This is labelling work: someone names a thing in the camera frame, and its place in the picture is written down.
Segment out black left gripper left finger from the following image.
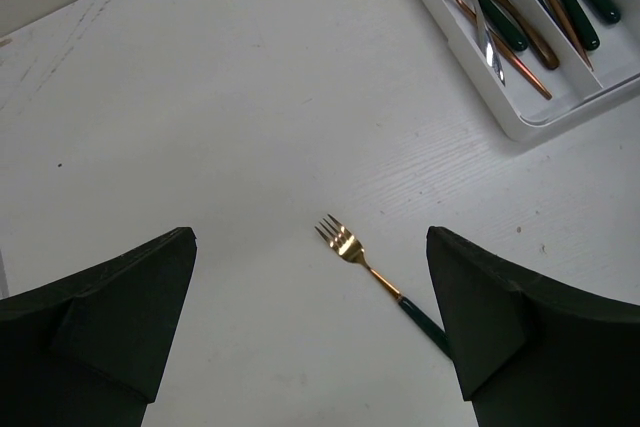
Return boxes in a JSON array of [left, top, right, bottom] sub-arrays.
[[1, 227, 196, 426]]

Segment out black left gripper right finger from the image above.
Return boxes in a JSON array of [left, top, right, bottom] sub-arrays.
[[426, 226, 639, 426]]

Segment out gold fork green handle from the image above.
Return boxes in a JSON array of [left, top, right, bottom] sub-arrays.
[[314, 214, 452, 360], [479, 0, 529, 52]]

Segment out white plastic cutlery tray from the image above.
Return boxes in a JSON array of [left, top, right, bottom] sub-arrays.
[[421, 0, 639, 141]]

